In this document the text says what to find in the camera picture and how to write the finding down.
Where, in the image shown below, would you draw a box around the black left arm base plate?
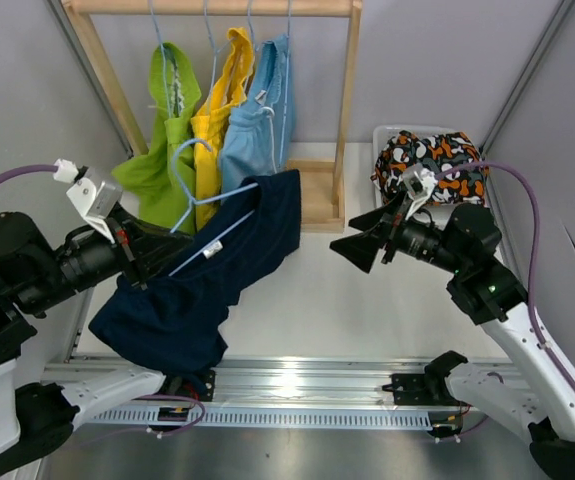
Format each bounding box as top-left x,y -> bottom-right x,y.
162,370 -> 216,402

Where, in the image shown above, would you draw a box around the navy blue shorts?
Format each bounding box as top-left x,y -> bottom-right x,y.
89,170 -> 302,390

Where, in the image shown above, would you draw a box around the light blue shorts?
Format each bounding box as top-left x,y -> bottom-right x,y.
218,37 -> 276,192

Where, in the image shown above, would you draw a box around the orange camouflage patterned shorts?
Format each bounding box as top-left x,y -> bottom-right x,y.
370,129 -> 491,207

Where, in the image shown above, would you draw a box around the slotted cable duct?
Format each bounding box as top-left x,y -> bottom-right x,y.
89,404 -> 434,431

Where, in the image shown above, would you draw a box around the blue hanger of yellow shorts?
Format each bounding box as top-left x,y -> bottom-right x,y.
202,0 -> 227,115

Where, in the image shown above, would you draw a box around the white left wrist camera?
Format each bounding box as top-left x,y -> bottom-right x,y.
53,159 -> 123,244

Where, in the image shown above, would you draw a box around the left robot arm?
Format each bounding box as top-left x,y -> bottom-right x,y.
0,207 -> 192,477

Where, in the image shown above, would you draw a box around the wooden clothes rack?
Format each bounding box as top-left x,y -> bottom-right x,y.
61,1 -> 363,233

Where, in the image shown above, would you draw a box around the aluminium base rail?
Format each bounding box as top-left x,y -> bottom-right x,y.
41,357 -> 531,408

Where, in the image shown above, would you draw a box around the blue hanger of green shorts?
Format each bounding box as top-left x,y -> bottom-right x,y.
147,0 -> 175,118

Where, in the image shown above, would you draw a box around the blue hanger of navy shorts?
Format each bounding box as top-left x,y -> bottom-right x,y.
168,138 -> 259,277

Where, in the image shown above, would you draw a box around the yellow shorts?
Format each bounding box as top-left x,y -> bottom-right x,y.
189,27 -> 256,231

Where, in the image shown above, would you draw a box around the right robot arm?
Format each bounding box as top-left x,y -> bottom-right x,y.
330,195 -> 575,479

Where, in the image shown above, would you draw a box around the blue hanger of light shorts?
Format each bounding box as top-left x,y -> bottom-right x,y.
246,0 -> 260,55

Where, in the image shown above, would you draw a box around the blue hanger of camouflage shorts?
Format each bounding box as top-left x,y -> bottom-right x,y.
264,1 -> 295,174

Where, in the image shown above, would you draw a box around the lime green shorts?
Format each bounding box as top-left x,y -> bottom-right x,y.
112,42 -> 201,229

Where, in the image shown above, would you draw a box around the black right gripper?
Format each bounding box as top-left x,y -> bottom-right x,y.
330,187 -> 467,275

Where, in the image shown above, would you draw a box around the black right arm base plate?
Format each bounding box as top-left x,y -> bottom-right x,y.
381,373 -> 451,406

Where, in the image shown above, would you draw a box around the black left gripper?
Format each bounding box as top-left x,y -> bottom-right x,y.
19,198 -> 196,312

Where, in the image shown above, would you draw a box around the white plastic basket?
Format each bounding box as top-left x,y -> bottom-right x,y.
372,124 -> 488,211

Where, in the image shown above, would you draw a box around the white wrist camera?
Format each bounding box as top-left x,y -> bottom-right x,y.
401,163 -> 438,220
53,159 -> 123,244

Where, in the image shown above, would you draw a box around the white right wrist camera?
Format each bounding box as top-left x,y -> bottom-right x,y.
401,163 -> 438,220

